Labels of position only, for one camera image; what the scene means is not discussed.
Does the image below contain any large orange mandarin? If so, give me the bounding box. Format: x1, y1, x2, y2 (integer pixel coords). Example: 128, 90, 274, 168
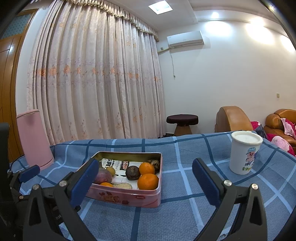
137, 173, 159, 190

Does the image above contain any pink cylindrical container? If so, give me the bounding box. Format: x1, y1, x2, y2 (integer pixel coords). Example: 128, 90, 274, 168
16, 109, 54, 170

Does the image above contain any small orange piece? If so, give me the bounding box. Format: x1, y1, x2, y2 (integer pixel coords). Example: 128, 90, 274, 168
100, 182, 114, 187

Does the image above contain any white printed paper packet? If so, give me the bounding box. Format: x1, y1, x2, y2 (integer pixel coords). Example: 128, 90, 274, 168
101, 158, 142, 189

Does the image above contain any pale cut fruit slice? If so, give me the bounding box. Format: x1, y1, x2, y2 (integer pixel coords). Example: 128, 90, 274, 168
114, 183, 132, 190

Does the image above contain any white paper cup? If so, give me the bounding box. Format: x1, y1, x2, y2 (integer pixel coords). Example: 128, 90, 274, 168
229, 131, 263, 175

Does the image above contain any dark brown passion fruit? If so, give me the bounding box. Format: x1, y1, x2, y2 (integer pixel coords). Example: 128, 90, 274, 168
125, 166, 141, 181

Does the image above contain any pink metal tin box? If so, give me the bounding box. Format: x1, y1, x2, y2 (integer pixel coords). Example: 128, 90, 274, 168
86, 151, 163, 208

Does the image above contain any brown leather sofa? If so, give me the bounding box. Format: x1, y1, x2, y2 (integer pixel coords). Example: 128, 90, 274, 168
264, 109, 295, 152

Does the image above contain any pink floral blanket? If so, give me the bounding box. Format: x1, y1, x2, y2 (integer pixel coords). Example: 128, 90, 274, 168
251, 121, 295, 156

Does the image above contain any brown leather armchair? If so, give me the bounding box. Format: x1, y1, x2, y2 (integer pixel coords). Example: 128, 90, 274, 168
214, 106, 253, 133

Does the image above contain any wrinkled dark passion fruit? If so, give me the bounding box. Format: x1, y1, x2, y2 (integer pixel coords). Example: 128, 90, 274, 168
147, 160, 161, 174

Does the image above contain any pink floral curtain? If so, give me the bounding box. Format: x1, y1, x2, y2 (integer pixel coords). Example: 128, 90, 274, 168
27, 1, 165, 145

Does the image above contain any dark round wicker stool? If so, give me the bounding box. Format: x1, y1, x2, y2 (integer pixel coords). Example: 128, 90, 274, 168
166, 114, 199, 136

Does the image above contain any wooden door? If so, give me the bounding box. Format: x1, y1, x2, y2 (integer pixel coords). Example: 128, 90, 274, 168
1, 9, 38, 162

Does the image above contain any square ceiling light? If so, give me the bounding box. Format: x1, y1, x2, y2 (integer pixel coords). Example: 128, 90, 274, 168
149, 1, 173, 15

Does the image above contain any air conditioner power cord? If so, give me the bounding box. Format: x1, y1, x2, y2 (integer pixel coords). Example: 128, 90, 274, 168
170, 52, 176, 79

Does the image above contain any white wall air conditioner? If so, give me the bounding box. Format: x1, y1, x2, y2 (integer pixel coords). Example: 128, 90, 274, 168
167, 31, 204, 49

